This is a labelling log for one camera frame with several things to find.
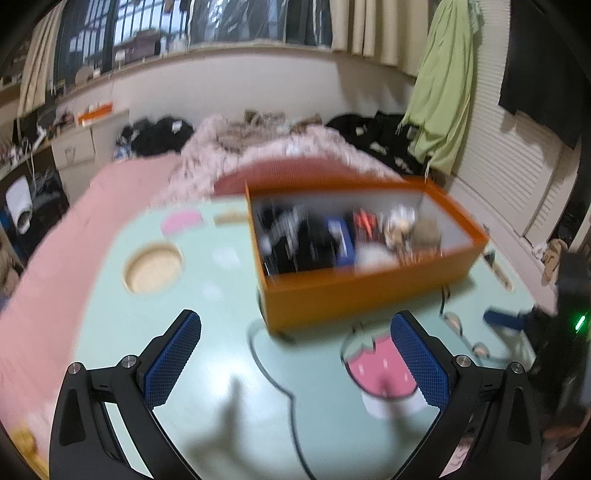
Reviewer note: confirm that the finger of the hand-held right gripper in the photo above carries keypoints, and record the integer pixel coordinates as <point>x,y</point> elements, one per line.
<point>501,318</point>

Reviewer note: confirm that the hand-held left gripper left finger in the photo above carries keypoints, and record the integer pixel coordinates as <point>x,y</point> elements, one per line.
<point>173,360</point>

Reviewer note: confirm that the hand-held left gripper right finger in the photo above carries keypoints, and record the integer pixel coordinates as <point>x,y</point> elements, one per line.
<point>420,364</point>

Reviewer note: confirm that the orange cardboard box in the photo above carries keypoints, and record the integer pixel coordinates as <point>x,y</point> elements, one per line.
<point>346,295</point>

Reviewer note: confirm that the beige crumpled cloth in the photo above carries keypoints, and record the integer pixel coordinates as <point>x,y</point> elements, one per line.
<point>554,258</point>

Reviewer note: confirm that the white fluffy pad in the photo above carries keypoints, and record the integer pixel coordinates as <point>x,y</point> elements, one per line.
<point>375,256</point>

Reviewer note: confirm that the blue box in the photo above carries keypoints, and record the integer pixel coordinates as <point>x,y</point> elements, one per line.
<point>342,240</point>

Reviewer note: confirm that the red item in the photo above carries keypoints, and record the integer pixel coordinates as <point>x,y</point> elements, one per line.
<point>365,224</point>

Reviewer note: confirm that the white louvered closet door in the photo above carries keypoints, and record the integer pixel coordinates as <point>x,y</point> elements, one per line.
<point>498,161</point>

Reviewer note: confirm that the pink bedsheet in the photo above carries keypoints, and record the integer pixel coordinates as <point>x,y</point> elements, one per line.
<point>69,240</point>

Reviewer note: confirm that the white appliance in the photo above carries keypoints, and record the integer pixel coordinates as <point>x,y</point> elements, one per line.
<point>18,203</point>

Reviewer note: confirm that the small black clothes pile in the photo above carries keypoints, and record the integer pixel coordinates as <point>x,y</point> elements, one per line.
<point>157,136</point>

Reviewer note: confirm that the red ribbed pillow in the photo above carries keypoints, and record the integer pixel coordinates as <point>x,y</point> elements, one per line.
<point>295,170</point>

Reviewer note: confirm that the black hanging garment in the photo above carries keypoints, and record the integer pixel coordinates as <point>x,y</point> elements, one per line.
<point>535,69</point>

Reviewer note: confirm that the white bedside cabinet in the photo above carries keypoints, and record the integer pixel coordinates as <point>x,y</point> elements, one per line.
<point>78,147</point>

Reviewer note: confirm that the pink floral quilt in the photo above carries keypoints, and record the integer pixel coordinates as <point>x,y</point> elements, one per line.
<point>258,143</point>

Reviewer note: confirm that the large black clothes pile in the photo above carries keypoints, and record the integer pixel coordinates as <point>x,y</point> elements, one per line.
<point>364,129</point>

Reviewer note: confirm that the light green hanging garment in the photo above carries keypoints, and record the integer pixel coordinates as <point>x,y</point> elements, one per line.
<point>443,92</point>

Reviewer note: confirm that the small orange box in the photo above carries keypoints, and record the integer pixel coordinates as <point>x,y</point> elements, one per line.
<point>94,114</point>

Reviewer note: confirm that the brown garment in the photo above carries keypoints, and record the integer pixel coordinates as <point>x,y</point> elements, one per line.
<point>268,117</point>

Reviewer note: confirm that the wide beige curtain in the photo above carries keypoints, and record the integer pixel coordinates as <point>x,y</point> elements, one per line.
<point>369,27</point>

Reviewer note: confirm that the narrow beige curtain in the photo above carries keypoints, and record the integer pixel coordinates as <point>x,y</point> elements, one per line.
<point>39,60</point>

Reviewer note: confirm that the barred window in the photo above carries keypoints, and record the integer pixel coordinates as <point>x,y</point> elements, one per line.
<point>138,18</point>

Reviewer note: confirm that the wall shelf unit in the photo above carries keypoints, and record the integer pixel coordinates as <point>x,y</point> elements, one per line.
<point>23,129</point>

